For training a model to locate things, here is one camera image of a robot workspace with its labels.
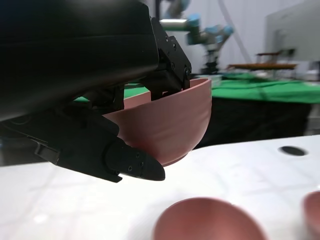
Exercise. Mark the black backdrop cloth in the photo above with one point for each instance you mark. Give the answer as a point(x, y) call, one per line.
point(250, 122)

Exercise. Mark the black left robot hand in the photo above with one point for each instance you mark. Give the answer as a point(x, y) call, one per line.
point(75, 62)

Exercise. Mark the wooden brown table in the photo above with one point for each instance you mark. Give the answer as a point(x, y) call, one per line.
point(262, 66)

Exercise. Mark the black round table grommet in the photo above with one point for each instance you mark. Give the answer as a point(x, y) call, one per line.
point(292, 150)

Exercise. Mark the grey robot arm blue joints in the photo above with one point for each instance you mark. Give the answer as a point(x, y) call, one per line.
point(200, 30)

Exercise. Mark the pink plastic bowl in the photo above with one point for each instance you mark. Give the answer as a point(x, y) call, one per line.
point(207, 220)
point(313, 215)
point(170, 125)

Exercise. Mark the green table cloth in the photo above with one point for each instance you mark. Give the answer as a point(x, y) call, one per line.
point(262, 91)

